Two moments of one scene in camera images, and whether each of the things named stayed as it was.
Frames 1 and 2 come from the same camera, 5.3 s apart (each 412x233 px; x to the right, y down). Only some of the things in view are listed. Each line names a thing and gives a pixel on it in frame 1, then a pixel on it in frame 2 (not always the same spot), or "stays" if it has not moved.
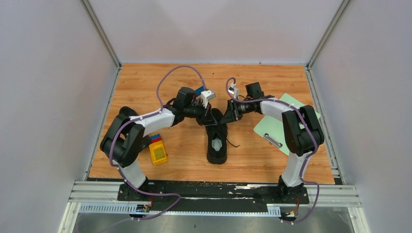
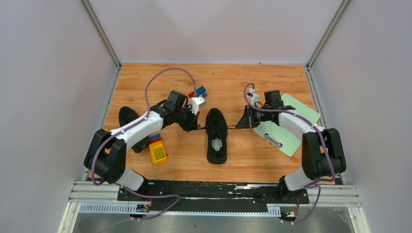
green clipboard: (272, 129) stays
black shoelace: (231, 143) to (214, 128)
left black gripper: (208, 119) to (193, 118)
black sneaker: (217, 140) stays
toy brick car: (198, 91) stays
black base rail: (212, 195) stays
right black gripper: (231, 114) to (248, 118)
